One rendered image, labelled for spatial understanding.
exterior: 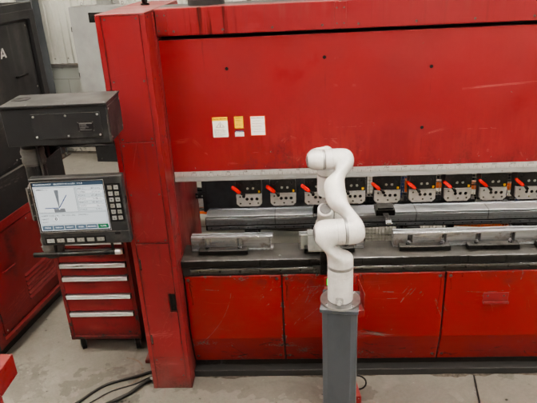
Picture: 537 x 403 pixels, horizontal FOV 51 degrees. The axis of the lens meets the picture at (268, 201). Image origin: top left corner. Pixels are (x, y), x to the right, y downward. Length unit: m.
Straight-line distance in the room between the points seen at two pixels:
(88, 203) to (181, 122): 0.72
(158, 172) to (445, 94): 1.59
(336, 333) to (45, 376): 2.21
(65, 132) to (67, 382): 1.92
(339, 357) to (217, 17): 1.81
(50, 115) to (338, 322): 1.64
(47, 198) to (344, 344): 1.59
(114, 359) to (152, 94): 2.01
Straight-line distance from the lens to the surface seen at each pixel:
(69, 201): 2.90
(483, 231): 3.59
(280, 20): 3.04
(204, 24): 3.07
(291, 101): 3.12
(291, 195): 3.29
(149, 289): 3.46
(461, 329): 3.77
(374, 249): 3.47
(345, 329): 2.75
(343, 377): 2.93
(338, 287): 2.65
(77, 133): 2.79
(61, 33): 8.43
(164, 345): 3.67
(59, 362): 4.34
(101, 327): 4.18
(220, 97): 3.14
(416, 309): 3.62
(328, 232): 2.51
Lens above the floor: 2.52
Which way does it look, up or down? 23 degrees down
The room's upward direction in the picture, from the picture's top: 3 degrees counter-clockwise
